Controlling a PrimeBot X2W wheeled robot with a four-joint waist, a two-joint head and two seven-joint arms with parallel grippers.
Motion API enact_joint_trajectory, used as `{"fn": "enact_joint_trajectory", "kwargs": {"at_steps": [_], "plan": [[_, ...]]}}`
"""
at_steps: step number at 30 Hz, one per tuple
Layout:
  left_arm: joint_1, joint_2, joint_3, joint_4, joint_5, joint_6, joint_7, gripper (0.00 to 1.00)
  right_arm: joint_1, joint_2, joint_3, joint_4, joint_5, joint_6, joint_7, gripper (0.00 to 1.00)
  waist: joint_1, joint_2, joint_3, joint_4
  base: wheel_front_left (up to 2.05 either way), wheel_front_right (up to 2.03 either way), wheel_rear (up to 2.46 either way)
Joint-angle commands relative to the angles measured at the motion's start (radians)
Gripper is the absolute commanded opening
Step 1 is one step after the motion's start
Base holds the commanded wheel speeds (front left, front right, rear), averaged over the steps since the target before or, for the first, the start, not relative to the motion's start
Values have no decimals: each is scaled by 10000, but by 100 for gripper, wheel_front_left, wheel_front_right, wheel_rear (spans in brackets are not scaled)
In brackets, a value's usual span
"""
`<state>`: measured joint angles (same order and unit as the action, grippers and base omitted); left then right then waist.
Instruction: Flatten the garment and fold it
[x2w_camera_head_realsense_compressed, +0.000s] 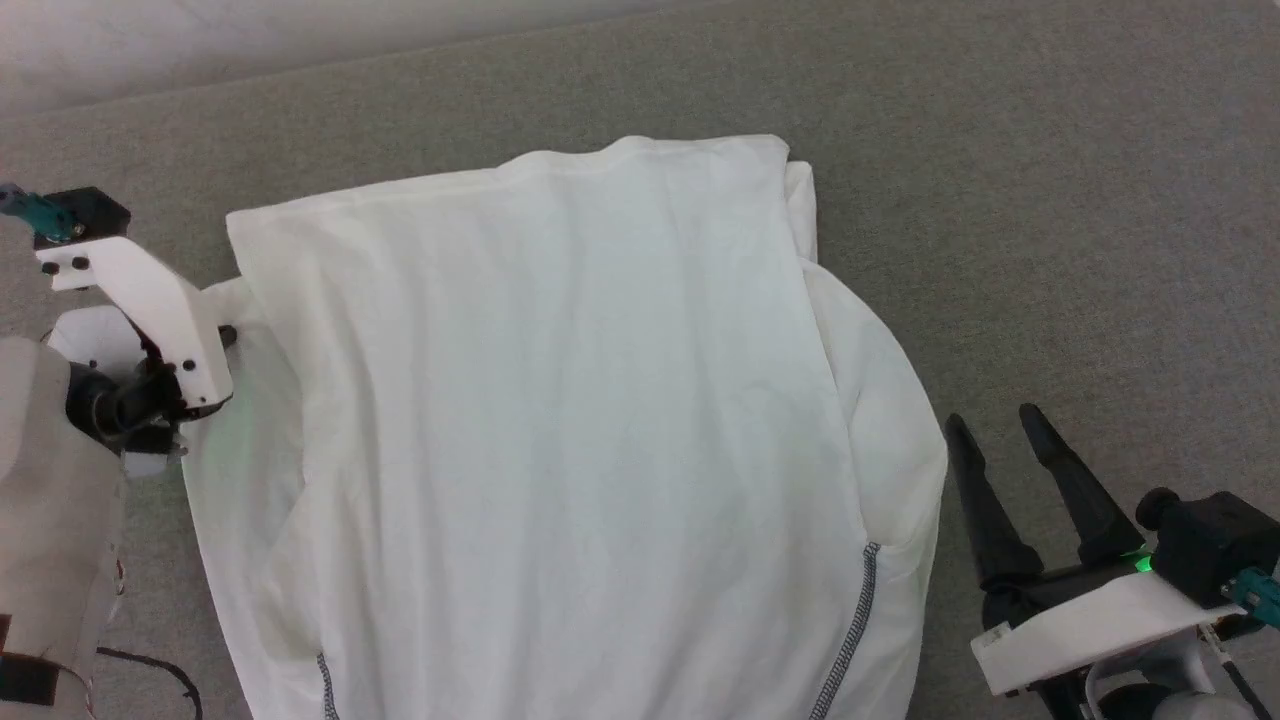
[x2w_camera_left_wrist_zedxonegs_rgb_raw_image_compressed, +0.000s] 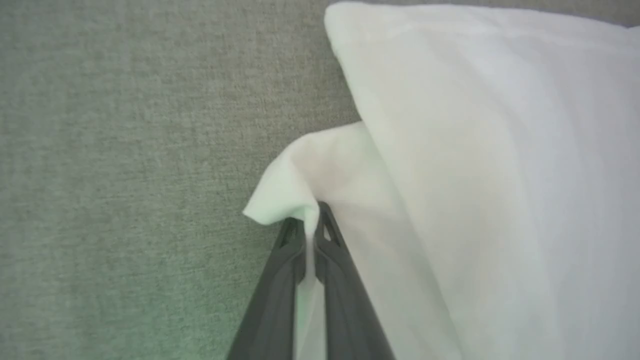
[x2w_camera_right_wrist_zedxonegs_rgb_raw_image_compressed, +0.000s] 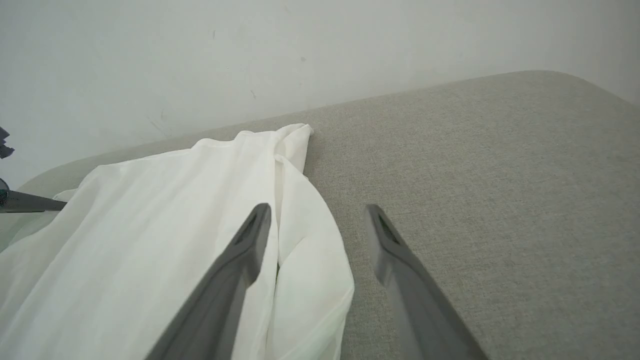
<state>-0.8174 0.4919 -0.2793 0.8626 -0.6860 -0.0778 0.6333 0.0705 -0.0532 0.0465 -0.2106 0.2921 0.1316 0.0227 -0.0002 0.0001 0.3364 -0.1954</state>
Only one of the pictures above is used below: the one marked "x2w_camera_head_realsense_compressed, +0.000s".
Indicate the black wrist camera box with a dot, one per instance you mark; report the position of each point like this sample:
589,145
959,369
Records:
1210,540
95,215

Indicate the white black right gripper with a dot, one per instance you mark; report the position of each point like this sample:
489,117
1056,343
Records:
1090,620

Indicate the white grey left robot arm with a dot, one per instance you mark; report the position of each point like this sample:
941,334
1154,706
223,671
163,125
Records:
50,520

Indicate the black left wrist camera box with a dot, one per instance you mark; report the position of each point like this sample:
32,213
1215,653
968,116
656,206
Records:
95,215

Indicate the white long-sleeve shirt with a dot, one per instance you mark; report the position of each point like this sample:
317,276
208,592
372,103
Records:
560,430

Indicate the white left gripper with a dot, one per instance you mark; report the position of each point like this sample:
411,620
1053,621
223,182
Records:
165,320

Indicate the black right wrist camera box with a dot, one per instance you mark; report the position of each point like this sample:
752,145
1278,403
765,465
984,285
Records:
1210,540

